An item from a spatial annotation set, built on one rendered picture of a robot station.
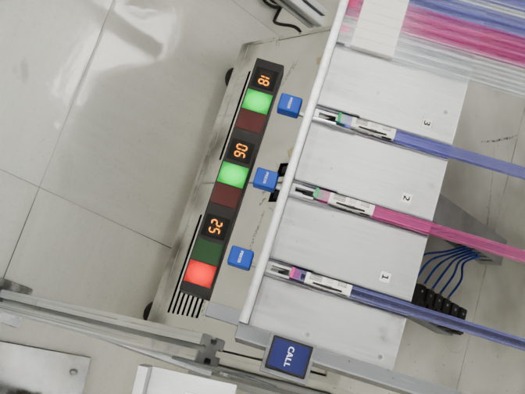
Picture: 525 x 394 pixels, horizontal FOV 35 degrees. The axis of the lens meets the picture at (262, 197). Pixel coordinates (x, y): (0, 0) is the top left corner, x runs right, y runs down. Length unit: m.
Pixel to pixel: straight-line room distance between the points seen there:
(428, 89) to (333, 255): 0.27
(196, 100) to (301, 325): 0.94
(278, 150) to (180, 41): 0.40
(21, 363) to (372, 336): 0.83
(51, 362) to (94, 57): 0.62
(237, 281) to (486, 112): 0.57
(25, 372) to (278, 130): 0.69
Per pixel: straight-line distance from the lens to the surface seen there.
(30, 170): 1.68
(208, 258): 1.08
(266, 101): 1.14
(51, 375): 1.73
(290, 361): 1.01
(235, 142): 1.12
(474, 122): 1.60
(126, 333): 1.26
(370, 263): 1.08
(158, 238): 1.84
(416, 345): 1.48
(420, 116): 1.15
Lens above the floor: 1.51
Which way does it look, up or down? 48 degrees down
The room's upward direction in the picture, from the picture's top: 91 degrees clockwise
